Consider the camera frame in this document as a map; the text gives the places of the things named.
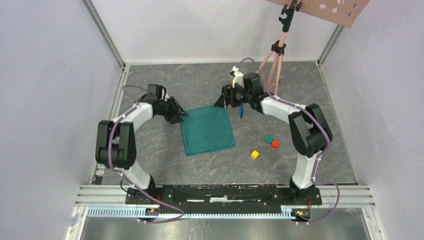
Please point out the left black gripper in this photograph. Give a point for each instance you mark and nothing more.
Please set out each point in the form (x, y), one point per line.
(177, 111)

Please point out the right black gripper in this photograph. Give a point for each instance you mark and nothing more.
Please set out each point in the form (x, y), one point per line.
(228, 91)

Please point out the teal cloth napkin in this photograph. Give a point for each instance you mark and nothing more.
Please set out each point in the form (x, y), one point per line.
(206, 130)

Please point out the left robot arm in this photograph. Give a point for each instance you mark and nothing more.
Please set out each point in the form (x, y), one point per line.
(116, 146)

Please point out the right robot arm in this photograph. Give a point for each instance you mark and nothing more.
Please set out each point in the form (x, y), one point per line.
(309, 129)

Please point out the teal small cube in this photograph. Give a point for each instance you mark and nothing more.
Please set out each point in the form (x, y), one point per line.
(269, 139)

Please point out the yellow small cube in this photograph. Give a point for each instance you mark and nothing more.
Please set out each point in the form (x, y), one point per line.
(254, 155)

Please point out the red small cube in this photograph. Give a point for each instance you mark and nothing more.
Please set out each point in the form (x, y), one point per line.
(274, 144)

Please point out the pink tripod stand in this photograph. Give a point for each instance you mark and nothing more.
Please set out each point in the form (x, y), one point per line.
(278, 48)

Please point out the pink perforated board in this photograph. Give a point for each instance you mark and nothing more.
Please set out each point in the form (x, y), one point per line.
(340, 12)

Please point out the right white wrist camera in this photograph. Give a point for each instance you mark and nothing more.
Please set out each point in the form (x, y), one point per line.
(237, 77)

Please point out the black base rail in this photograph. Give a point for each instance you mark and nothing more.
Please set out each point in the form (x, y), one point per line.
(225, 201)

